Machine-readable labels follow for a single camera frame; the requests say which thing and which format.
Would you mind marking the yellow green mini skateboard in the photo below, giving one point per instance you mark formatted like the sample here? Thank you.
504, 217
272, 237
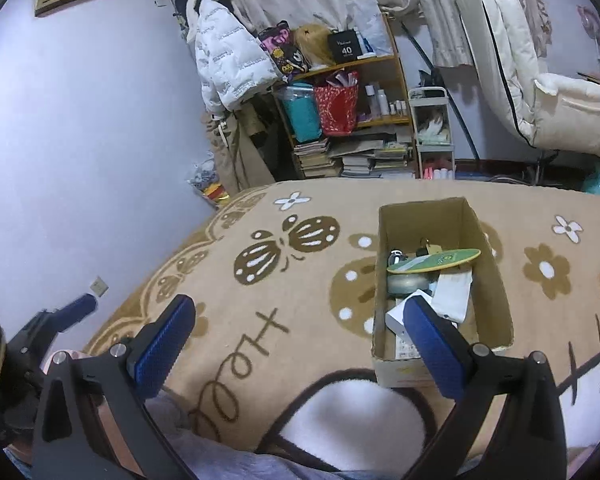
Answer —
435, 262

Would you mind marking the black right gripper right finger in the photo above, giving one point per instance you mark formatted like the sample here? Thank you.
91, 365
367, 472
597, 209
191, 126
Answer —
529, 439

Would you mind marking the white rolling cart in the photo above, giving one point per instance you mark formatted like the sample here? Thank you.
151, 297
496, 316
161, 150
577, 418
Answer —
434, 145

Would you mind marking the white puffer jacket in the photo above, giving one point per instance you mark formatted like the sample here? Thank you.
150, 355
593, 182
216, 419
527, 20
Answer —
232, 65

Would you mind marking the cream padded coat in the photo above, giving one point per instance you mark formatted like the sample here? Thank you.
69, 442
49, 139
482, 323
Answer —
547, 111

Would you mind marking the brown cardboard box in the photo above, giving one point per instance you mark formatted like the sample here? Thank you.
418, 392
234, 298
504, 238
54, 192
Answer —
452, 224

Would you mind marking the clear packing tape roll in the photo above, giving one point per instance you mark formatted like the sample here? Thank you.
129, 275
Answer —
403, 285

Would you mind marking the black gift box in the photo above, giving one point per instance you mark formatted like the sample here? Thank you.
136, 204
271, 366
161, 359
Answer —
344, 46

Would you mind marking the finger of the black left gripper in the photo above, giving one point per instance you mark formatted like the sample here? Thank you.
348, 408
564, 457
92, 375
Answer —
73, 313

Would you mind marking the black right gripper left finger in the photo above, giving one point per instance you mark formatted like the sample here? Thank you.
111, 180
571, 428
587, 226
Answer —
69, 441

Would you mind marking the stack of books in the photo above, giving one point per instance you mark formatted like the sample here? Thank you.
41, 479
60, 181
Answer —
313, 160

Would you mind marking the beige AIMA key tag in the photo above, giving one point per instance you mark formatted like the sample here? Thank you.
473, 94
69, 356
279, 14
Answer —
426, 248

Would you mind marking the white flat box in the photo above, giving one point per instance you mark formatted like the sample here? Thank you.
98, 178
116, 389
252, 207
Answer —
449, 300

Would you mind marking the wooden bookshelf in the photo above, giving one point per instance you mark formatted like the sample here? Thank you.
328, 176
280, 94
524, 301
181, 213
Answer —
382, 140

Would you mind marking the red gift bag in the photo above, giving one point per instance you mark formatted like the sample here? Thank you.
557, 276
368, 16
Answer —
336, 102

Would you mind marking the beige floral carpet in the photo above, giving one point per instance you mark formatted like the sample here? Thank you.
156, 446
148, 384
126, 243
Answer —
291, 354

